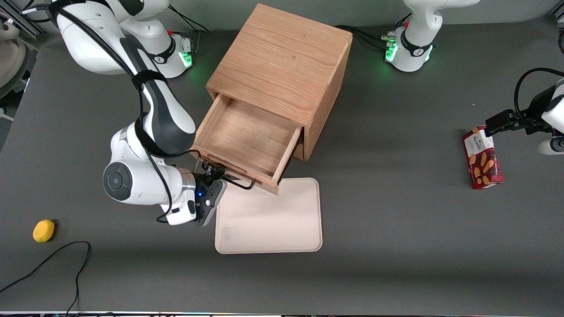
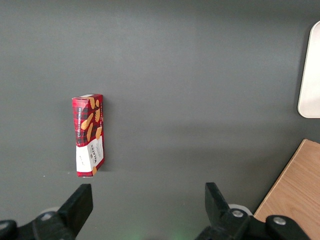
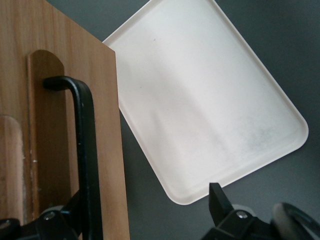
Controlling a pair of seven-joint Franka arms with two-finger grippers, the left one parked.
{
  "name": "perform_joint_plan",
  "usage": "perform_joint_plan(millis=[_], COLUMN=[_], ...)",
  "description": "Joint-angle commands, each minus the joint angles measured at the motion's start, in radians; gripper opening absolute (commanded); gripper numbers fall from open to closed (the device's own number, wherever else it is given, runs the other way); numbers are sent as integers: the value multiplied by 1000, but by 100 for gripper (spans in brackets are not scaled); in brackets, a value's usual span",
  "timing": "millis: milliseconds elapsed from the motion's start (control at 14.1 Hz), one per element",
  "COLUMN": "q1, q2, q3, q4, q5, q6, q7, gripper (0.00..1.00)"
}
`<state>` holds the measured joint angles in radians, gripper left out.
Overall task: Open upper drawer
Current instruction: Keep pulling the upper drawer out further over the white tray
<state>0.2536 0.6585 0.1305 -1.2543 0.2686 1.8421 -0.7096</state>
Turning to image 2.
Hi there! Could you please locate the red tartan shortbread box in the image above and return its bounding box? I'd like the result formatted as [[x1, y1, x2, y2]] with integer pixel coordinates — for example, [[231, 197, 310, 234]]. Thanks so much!
[[71, 93, 105, 178]]

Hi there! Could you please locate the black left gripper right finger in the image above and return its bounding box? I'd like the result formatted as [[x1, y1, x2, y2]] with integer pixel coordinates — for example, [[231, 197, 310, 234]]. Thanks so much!
[[194, 182, 268, 240]]

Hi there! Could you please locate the cream rectangular tray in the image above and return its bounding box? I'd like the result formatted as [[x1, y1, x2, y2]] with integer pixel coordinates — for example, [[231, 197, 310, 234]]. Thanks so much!
[[296, 20, 320, 119]]

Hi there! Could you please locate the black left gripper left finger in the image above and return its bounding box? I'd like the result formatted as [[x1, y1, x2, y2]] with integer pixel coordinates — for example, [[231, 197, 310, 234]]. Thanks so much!
[[32, 183, 94, 240]]

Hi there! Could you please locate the wooden two-drawer cabinet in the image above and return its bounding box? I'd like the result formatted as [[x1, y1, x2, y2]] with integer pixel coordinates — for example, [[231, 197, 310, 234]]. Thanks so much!
[[253, 138, 320, 240]]

